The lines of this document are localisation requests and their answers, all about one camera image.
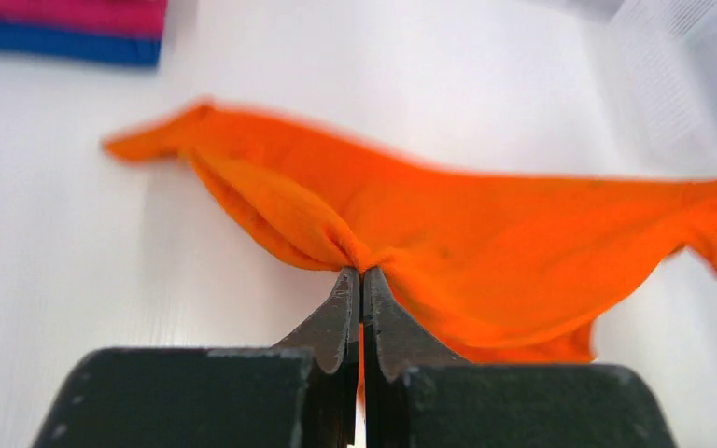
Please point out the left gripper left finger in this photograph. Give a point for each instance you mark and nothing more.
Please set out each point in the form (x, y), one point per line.
(299, 392)

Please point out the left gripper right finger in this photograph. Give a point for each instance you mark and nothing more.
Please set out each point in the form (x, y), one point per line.
(420, 393)

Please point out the orange t-shirt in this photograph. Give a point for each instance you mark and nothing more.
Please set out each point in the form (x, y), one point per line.
(499, 268)

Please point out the blue folded t-shirt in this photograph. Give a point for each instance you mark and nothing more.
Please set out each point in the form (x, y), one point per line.
(92, 48)

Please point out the white plastic basket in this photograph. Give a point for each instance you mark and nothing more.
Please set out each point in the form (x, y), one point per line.
(656, 62)

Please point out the magenta folded t-shirt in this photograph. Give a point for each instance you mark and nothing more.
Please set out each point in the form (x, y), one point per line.
(145, 19)

